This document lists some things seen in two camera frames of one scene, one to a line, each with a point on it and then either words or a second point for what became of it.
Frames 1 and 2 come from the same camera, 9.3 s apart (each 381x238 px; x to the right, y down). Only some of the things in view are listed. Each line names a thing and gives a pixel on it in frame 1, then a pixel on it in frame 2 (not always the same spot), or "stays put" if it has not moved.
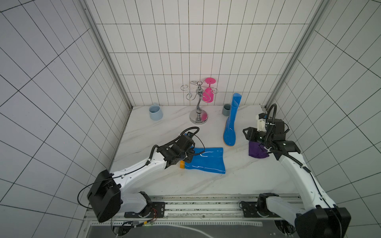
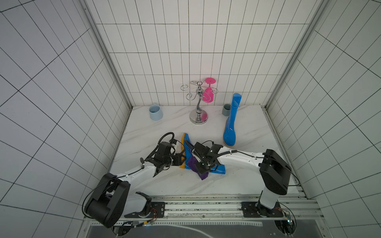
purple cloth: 257,150 -> 191,161
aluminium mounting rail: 204,208 stays put
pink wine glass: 208,94 stays put
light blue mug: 156,113 stays put
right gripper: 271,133 -> 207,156
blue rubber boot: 229,134 stays put
